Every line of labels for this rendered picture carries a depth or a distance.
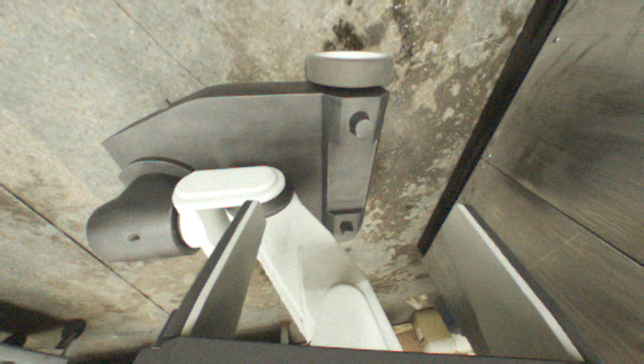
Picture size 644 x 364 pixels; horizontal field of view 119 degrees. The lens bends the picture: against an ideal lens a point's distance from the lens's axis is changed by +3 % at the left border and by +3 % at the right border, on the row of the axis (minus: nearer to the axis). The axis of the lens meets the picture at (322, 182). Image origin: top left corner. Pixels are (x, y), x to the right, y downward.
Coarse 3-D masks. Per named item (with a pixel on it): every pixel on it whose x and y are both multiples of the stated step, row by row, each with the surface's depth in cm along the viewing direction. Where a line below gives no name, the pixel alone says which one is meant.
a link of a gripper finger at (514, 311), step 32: (448, 224) 10; (480, 224) 8; (480, 256) 8; (512, 256) 7; (480, 288) 8; (512, 288) 6; (480, 320) 8; (512, 320) 6; (544, 320) 5; (512, 352) 6; (544, 352) 5; (576, 352) 5
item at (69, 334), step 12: (72, 324) 111; (84, 324) 116; (12, 336) 112; (24, 336) 116; (72, 336) 109; (0, 348) 85; (12, 348) 88; (24, 348) 91; (60, 348) 105; (72, 348) 107; (0, 360) 92; (12, 360) 87; (24, 360) 90; (36, 360) 94; (48, 360) 97; (60, 360) 101
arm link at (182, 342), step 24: (192, 336) 4; (144, 360) 5; (168, 360) 4; (192, 360) 4; (216, 360) 4; (240, 360) 4; (264, 360) 4; (288, 360) 4; (312, 360) 4; (336, 360) 4; (360, 360) 4; (384, 360) 4; (408, 360) 4; (432, 360) 4; (456, 360) 4; (480, 360) 4; (504, 360) 4; (528, 360) 4; (552, 360) 4
